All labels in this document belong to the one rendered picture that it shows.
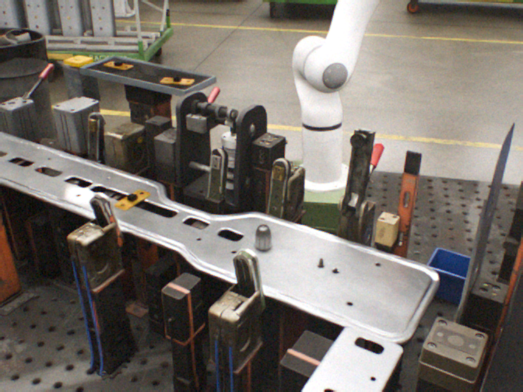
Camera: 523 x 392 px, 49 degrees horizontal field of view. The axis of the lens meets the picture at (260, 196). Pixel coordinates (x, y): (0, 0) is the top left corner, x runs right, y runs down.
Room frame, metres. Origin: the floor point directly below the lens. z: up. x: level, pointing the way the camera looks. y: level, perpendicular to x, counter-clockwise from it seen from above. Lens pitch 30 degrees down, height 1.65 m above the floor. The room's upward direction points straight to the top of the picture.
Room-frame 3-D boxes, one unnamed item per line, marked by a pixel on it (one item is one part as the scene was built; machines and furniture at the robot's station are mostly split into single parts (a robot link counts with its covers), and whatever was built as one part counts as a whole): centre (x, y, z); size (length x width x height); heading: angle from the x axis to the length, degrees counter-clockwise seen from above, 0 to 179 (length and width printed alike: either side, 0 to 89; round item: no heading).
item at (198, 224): (1.00, 0.13, 0.84); 0.12 x 0.05 x 0.29; 149
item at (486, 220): (0.71, -0.33, 1.17); 0.12 x 0.01 x 0.34; 149
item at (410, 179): (0.94, -0.28, 0.95); 0.03 x 0.01 x 0.50; 59
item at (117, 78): (1.50, 0.31, 1.16); 0.37 x 0.14 x 0.02; 59
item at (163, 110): (1.50, 0.31, 0.92); 0.10 x 0.08 x 0.45; 59
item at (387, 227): (0.92, -0.25, 0.88); 0.04 x 0.04 x 0.36; 59
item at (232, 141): (1.22, 0.09, 0.94); 0.18 x 0.13 x 0.49; 59
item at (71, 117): (1.41, 0.48, 0.90); 0.13 x 0.10 x 0.41; 149
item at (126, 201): (1.10, 0.28, 1.01); 0.08 x 0.04 x 0.01; 148
